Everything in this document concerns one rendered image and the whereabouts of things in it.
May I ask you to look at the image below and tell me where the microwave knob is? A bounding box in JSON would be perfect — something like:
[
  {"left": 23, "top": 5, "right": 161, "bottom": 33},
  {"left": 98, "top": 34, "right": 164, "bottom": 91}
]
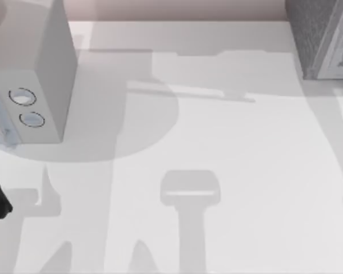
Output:
[
  {"left": 18, "top": 111, "right": 46, "bottom": 129},
  {"left": 8, "top": 87, "right": 37, "bottom": 107}
]

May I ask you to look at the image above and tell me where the pale blue microwave door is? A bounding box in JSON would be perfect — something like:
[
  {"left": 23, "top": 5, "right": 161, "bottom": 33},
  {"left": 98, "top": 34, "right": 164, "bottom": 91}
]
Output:
[{"left": 0, "top": 77, "right": 21, "bottom": 149}]

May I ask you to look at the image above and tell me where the grey cabinet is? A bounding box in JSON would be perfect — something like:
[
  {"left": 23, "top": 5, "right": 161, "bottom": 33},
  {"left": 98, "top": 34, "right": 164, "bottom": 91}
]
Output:
[{"left": 284, "top": 0, "right": 343, "bottom": 81}]

